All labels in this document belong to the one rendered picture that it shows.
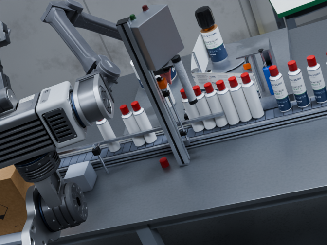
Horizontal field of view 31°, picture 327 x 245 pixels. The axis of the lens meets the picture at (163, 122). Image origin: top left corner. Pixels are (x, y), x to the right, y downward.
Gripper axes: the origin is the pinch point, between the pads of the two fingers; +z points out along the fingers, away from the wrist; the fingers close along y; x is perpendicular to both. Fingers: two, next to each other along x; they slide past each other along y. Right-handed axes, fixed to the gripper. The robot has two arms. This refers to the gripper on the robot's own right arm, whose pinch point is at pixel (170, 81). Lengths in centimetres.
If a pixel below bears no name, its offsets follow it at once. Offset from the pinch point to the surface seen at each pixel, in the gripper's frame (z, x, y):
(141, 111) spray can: 3.3, 11.8, 13.5
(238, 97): 7.6, 15.1, -28.3
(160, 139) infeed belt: 19.7, 12.0, 11.3
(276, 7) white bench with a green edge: 31, -114, -45
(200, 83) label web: 7.3, -4.6, -11.1
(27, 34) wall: 35, -222, 165
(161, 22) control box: -35.4, 20.0, -12.3
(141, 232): 32, 55, 19
